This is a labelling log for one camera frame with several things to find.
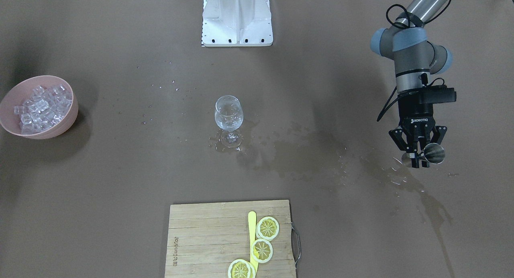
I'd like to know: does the pink bowl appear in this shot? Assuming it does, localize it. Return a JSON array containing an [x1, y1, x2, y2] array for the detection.
[[1, 75, 78, 139]]

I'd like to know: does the steel double jigger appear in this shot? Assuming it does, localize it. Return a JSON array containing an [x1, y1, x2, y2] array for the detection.
[[401, 143, 446, 168]]

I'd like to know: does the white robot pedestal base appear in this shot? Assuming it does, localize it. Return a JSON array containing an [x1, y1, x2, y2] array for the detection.
[[201, 0, 273, 47]]

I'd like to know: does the middle lemon slice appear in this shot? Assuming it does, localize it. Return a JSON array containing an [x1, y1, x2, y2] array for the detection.
[[250, 239, 274, 264]]

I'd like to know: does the yellow plastic knife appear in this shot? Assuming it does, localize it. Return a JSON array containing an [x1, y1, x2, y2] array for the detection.
[[248, 211, 258, 278]]

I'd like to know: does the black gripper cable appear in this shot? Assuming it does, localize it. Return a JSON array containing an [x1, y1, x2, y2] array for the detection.
[[376, 4, 446, 123]]

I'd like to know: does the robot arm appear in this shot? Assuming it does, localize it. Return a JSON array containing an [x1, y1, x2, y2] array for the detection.
[[370, 0, 457, 168]]

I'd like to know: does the bamboo cutting board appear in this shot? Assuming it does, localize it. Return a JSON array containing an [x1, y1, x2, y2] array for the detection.
[[165, 200, 297, 278]]

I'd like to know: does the clear wine glass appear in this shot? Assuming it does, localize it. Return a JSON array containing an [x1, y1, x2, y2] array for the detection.
[[214, 95, 244, 148]]

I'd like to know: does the lemon slice at board edge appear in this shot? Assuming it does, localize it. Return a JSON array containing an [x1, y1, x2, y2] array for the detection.
[[226, 259, 256, 278]]

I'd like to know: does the lemon slice near handle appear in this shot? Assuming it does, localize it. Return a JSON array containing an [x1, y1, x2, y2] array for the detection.
[[255, 216, 280, 241]]

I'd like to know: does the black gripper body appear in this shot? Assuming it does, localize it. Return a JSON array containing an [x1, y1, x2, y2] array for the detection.
[[398, 87, 457, 144]]

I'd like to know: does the pile of clear ice cubes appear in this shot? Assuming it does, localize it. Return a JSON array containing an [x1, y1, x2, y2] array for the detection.
[[13, 84, 73, 135]]

